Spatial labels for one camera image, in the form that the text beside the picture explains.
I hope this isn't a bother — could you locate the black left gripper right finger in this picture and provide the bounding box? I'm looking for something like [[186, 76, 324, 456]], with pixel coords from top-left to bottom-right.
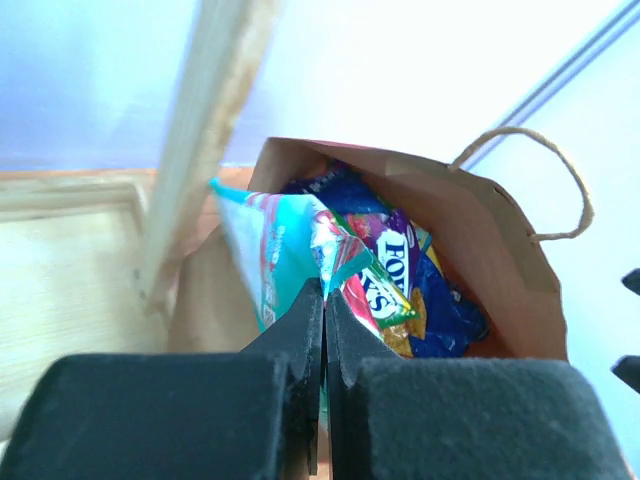
[[325, 293, 631, 479]]

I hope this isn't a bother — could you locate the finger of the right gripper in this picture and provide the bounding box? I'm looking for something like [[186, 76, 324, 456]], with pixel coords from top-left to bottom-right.
[[621, 268, 640, 293], [612, 355, 640, 393]]

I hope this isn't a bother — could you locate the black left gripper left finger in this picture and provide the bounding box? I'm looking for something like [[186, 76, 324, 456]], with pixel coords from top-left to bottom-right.
[[1, 279, 323, 479]]

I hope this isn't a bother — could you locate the green Fox's candy packet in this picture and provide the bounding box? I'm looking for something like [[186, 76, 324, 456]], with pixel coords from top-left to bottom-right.
[[340, 253, 418, 334]]

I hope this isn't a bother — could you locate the teal snack packet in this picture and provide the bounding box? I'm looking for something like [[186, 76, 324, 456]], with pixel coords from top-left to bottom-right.
[[210, 178, 374, 331]]

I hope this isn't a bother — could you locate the purple Fox's candy packet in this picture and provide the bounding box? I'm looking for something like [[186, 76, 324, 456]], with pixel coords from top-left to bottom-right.
[[345, 209, 419, 299]]

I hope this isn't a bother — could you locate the blue Doritos chip bag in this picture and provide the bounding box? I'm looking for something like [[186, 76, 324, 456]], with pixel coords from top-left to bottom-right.
[[283, 160, 489, 358]]

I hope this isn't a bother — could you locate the aluminium corner profile right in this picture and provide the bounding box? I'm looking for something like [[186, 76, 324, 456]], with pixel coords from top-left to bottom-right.
[[499, 0, 640, 129]]

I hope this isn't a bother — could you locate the wooden rack frame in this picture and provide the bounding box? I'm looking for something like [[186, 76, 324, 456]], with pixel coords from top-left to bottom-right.
[[1, 1, 279, 440]]

